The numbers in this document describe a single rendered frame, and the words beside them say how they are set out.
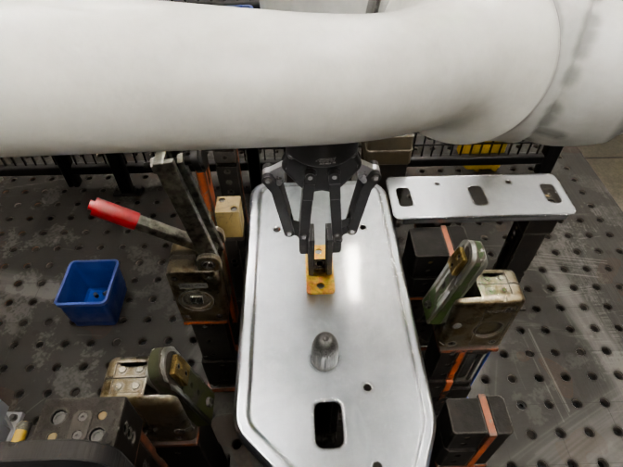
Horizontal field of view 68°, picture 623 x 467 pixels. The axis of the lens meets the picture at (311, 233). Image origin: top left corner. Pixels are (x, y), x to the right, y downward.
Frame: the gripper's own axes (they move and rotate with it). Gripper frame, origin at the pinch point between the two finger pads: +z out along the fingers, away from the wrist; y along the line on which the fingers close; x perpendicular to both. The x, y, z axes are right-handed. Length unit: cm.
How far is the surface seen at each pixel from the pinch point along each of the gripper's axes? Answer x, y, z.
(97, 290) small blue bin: 20, -46, 35
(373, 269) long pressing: 0.8, 7.6, 5.3
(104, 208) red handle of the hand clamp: -0.5, -24.6, -9.0
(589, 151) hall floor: 154, 153, 106
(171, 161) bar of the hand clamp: -1.6, -15.3, -16.3
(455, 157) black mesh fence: 55, 38, 29
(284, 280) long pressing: -0.7, -4.9, 5.3
